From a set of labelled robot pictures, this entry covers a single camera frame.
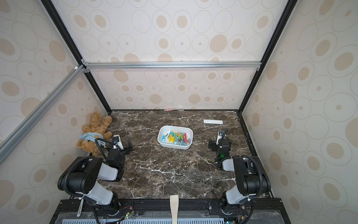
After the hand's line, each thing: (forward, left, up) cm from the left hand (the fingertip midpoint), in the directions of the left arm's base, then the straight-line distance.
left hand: (125, 137), depth 89 cm
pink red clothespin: (+6, -39, -9) cm, 41 cm away
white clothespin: (+10, -26, -9) cm, 29 cm away
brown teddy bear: (+9, +24, -4) cm, 26 cm away
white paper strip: (+24, -62, -12) cm, 68 cm away
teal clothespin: (+7, -23, -10) cm, 26 cm away
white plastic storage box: (+6, -32, -8) cm, 34 cm away
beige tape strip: (-34, -33, -12) cm, 49 cm away
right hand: (+2, -66, -4) cm, 66 cm away
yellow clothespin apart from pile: (+6, -29, -10) cm, 31 cm away
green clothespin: (+7, -36, -8) cm, 37 cm away
